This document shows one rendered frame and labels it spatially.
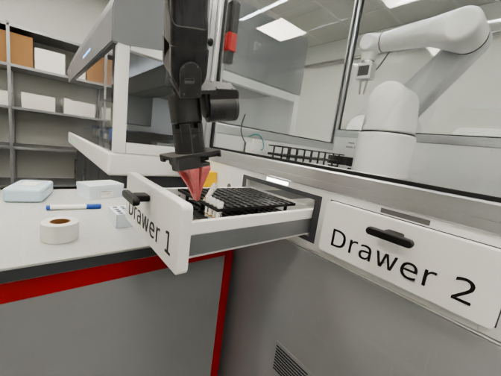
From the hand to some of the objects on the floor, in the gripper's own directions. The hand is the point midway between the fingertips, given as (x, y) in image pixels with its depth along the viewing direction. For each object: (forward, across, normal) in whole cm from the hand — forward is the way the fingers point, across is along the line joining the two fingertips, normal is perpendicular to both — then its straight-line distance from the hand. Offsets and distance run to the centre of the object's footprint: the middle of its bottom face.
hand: (195, 196), depth 52 cm
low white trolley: (+86, -26, +44) cm, 100 cm away
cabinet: (+104, +50, -3) cm, 116 cm away
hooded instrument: (+99, +41, +175) cm, 205 cm away
